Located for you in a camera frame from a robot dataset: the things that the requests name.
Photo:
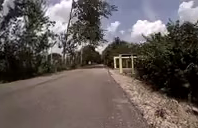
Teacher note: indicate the grey asphalt road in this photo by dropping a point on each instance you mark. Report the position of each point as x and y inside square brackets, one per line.
[73, 100]

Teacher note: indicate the dry gravel verge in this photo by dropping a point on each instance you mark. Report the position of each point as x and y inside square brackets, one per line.
[153, 106]

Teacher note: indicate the dense green bushes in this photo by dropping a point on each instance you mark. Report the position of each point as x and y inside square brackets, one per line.
[173, 60]

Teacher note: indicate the row of trees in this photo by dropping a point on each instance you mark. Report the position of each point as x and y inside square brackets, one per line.
[20, 43]

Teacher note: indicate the pale yellow frame structure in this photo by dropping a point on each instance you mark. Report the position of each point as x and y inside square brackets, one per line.
[120, 63]

